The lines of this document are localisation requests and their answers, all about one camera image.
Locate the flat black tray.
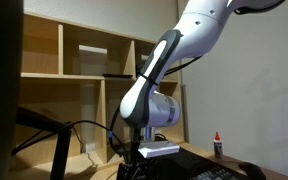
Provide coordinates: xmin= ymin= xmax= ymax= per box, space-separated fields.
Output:
xmin=102 ymin=73 xmax=134 ymax=79

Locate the black looping cable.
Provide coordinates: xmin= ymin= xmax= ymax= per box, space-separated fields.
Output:
xmin=63 ymin=120 xmax=133 ymax=180

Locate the dark foreground panel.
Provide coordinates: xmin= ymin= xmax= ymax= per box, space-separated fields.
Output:
xmin=0 ymin=0 xmax=24 ymax=180

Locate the light wooden shelf unit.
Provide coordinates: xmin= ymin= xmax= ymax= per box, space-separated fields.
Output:
xmin=8 ymin=11 xmax=186 ymax=173

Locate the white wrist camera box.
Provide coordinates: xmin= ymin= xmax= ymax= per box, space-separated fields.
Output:
xmin=137 ymin=139 xmax=181 ymax=159

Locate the black desk mat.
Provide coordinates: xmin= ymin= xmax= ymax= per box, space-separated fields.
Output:
xmin=116 ymin=146 xmax=252 ymax=180

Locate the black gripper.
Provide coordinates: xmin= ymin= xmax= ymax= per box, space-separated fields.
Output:
xmin=116 ymin=156 xmax=162 ymax=180

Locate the white glue bottle red cap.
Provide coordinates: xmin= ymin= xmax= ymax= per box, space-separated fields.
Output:
xmin=212 ymin=131 xmax=225 ymax=161

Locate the black computer mouse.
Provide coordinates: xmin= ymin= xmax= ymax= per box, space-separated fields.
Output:
xmin=238 ymin=161 xmax=267 ymax=180

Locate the grey mechanical keyboard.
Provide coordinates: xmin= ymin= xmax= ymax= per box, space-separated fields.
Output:
xmin=189 ymin=166 xmax=240 ymax=180

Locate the black metal stand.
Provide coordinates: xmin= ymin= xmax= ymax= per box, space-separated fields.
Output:
xmin=10 ymin=105 xmax=75 ymax=180

